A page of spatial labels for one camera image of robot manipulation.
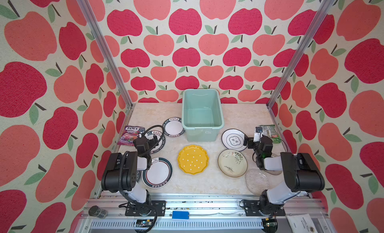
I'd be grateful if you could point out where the white plate black flower outline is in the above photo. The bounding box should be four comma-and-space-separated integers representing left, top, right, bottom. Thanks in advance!
222, 129, 248, 151

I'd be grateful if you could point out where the yellow dotted scalloped plate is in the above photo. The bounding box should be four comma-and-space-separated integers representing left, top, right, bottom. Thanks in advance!
178, 145, 210, 175

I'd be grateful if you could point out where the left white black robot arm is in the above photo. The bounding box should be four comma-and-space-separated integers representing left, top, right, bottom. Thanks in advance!
101, 136, 160, 205

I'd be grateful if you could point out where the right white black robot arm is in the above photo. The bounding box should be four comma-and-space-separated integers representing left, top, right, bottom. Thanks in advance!
244, 135, 325, 206

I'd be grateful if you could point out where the mint green plastic bin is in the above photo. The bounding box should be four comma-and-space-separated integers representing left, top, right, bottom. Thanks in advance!
182, 89, 225, 142

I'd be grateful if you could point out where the purple Fox's candy bag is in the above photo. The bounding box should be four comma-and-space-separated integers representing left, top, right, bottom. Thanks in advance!
117, 125, 145, 146

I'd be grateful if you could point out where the green snack packet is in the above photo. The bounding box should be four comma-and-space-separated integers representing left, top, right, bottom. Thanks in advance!
261, 125, 282, 144

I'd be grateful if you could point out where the smoky brown glass plate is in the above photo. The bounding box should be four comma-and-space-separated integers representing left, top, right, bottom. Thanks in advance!
265, 153, 283, 176

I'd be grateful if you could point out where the small teal patterned plate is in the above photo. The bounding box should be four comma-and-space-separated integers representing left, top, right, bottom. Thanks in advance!
136, 171, 142, 184

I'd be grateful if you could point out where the clear textured glass plate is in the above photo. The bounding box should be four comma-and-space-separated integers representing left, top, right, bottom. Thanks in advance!
246, 169, 270, 196

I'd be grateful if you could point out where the large green rimmed white plate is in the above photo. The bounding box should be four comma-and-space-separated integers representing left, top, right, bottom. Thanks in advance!
142, 157, 173, 189

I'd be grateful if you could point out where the cream plate with bamboo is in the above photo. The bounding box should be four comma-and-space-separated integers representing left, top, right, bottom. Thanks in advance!
218, 149, 248, 178

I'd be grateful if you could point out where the blue rectangular box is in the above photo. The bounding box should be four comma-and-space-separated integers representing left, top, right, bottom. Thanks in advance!
172, 211, 190, 221

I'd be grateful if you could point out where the green circuit board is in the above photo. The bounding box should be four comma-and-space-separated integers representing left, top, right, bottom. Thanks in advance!
135, 219, 153, 228

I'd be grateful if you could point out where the white paper sheet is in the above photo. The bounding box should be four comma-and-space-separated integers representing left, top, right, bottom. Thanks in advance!
287, 214, 318, 233

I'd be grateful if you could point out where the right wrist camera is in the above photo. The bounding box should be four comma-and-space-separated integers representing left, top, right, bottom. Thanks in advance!
253, 126, 263, 142

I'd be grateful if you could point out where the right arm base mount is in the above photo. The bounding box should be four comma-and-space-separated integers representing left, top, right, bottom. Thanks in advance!
239, 200, 286, 217

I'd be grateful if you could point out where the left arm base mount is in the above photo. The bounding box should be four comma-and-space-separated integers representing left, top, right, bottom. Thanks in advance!
125, 201, 167, 217

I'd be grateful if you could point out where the aluminium front rail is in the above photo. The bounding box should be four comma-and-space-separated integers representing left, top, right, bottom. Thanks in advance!
71, 192, 336, 233

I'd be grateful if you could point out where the left aluminium frame post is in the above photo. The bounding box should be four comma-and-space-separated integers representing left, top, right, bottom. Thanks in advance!
77, 0, 134, 110

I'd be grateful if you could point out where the aluminium frame post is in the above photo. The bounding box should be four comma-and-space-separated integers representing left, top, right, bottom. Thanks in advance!
77, 0, 134, 110
267, 0, 336, 112

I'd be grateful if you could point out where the right aluminium frame post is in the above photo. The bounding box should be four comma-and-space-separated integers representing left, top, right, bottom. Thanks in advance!
267, 0, 336, 112

